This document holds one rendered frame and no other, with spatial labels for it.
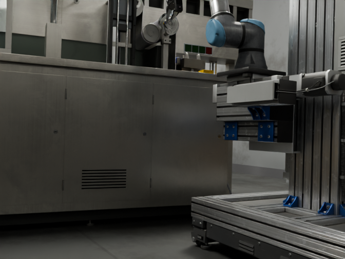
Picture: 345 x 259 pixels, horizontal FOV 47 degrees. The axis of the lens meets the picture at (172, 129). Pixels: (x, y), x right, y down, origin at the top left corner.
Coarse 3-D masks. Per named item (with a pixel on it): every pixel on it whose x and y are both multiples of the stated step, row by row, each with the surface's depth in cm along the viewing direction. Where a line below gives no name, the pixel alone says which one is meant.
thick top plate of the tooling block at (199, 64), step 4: (184, 60) 260; (188, 60) 261; (192, 60) 262; (196, 60) 264; (200, 60) 265; (204, 60) 266; (180, 64) 265; (184, 64) 260; (188, 64) 261; (192, 64) 262; (196, 64) 264; (200, 64) 265; (204, 64) 266; (176, 68) 271; (180, 68) 267; (188, 68) 266; (196, 68) 265; (200, 68) 265; (204, 68) 266
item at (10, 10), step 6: (12, 0) 200; (6, 6) 199; (12, 6) 200; (6, 12) 199; (12, 12) 200; (6, 18) 199; (6, 24) 199; (6, 30) 199; (6, 36) 199; (6, 42) 199; (0, 48) 198; (6, 48) 199
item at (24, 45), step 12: (12, 36) 252; (24, 36) 255; (36, 36) 258; (12, 48) 252; (24, 48) 255; (36, 48) 258; (72, 48) 267; (84, 48) 270; (96, 48) 273; (84, 60) 270; (96, 60) 273; (120, 60) 280
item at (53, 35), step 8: (56, 0) 239; (56, 8) 240; (56, 16) 240; (48, 24) 235; (56, 24) 237; (48, 32) 235; (56, 32) 237; (48, 40) 235; (56, 40) 237; (48, 48) 235; (56, 48) 237; (48, 56) 235; (56, 56) 237
